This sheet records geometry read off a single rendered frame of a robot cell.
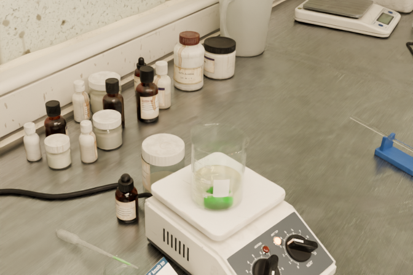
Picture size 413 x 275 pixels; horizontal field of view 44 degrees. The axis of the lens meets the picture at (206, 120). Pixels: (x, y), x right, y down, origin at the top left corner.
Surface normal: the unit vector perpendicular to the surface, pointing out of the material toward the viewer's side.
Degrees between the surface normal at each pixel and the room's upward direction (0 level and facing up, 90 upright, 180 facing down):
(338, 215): 0
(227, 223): 0
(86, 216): 0
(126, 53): 90
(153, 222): 90
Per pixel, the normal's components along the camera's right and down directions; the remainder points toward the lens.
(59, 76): 0.83, 0.30
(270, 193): 0.04, -0.87
